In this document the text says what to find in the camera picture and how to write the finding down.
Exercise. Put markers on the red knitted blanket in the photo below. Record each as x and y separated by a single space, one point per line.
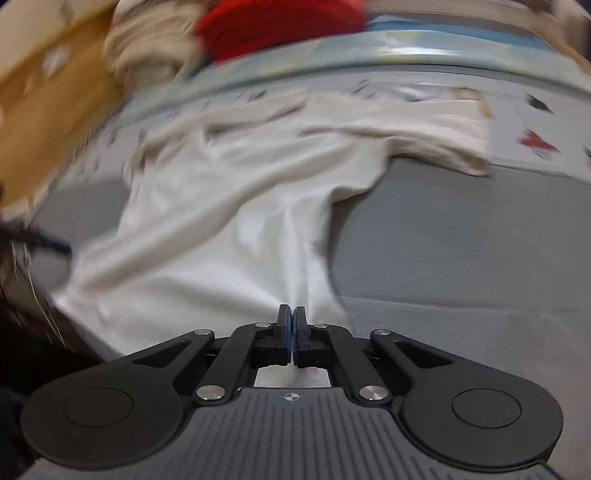
277 23

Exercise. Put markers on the grey printed bed sheet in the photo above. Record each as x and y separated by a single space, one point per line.
461 254

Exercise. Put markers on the white small garment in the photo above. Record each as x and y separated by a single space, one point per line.
207 221

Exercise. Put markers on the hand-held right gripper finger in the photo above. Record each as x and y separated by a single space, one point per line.
287 333
298 333

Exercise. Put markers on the beige folded quilt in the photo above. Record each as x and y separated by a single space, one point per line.
152 37

